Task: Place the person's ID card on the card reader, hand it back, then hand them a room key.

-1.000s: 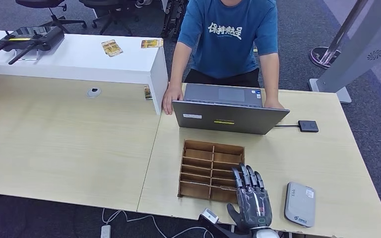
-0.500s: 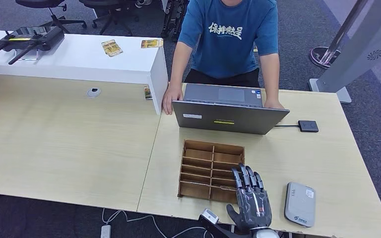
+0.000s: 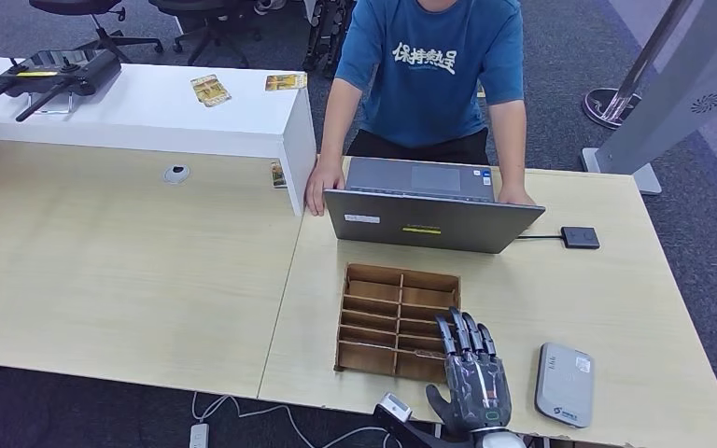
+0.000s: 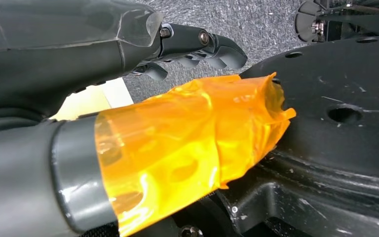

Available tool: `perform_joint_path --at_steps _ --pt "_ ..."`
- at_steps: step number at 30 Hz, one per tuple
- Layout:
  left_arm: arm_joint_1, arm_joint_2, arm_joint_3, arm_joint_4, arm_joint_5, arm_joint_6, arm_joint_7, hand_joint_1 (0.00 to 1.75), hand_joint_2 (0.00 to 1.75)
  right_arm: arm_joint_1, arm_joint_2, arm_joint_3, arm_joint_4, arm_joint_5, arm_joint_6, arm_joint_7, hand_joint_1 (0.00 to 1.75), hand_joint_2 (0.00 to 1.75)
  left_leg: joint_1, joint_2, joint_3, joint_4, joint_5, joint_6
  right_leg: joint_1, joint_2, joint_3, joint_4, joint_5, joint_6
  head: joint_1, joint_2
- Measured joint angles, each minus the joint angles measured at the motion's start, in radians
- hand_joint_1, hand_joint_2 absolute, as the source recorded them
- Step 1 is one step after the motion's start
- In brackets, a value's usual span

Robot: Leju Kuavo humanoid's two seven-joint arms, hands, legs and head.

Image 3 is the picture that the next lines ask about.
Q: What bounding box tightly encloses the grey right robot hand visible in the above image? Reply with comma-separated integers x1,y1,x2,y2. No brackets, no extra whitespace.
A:
425,307,513,434

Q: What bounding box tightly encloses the person's left hand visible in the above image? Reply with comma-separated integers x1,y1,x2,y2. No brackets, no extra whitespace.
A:
496,185,537,208

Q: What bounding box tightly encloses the person's right hand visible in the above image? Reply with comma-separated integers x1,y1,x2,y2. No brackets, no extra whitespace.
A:
304,157,345,217

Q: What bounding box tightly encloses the grey card reader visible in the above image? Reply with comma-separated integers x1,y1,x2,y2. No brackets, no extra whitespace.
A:
534,342,596,429

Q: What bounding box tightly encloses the gold ID card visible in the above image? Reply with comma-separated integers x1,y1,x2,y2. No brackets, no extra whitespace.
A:
264,73,308,92

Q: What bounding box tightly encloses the wooden card organizer box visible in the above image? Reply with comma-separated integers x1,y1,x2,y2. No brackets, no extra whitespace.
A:
333,262,461,385

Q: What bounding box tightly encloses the person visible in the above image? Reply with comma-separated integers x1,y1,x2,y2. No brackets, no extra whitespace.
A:
304,0,538,217

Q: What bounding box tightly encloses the small black hub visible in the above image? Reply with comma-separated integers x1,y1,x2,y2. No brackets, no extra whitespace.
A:
560,226,601,250

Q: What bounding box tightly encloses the grey laptop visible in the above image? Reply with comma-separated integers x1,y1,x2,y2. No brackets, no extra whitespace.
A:
323,156,546,255

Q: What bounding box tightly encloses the white desk shelf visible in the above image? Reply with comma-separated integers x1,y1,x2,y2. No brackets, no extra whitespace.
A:
0,55,317,217

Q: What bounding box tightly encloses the grey kiosk stand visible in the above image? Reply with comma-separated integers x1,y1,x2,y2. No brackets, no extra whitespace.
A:
581,0,717,196

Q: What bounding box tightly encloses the black office chair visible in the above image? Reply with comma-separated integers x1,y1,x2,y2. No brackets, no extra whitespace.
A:
27,0,165,63
148,0,260,69

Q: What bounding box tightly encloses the black controller with antennas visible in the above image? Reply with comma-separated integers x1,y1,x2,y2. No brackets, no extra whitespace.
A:
0,48,123,123

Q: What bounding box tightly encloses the clear acrylic stand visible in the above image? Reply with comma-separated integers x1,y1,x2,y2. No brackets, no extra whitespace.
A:
24,91,78,117

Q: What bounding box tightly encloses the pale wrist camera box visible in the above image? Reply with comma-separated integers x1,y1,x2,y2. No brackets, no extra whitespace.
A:
375,392,414,425

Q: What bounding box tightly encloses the chrome stanchion post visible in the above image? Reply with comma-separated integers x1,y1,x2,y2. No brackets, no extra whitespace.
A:
583,0,694,130

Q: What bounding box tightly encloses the round desk cable grommet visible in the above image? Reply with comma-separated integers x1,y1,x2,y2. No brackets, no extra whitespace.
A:
162,163,190,186

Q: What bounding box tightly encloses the white power cable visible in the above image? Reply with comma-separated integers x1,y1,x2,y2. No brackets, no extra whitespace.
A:
191,391,409,448

